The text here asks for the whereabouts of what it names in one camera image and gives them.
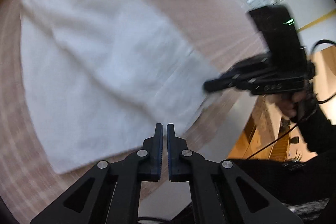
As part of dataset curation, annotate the pink plaid cloth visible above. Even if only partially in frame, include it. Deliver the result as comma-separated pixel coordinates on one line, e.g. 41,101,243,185
0,0,265,211

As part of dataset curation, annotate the slatted wooden bench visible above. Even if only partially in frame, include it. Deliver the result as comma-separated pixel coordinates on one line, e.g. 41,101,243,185
272,135,293,161

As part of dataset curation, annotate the person's right hand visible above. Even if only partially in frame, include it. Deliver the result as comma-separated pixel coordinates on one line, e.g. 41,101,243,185
274,89,317,123

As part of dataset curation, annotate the person's right forearm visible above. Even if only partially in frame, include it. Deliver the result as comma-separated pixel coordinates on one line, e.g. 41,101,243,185
298,109,336,153

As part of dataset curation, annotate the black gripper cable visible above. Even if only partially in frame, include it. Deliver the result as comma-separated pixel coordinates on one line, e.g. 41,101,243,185
245,39,336,160

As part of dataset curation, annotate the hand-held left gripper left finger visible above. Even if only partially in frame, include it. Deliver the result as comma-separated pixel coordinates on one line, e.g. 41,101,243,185
30,123,164,224

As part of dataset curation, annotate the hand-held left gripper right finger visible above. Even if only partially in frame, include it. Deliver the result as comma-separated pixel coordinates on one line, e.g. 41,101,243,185
166,123,302,224

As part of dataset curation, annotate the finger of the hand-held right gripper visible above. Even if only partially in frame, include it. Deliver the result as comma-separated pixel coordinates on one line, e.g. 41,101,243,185
203,55,268,94

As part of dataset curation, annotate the white shirt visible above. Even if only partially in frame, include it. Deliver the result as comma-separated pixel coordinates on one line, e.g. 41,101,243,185
20,0,221,174

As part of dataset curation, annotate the person's black sweater torso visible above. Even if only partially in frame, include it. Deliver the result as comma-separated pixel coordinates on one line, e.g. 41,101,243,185
172,147,336,224

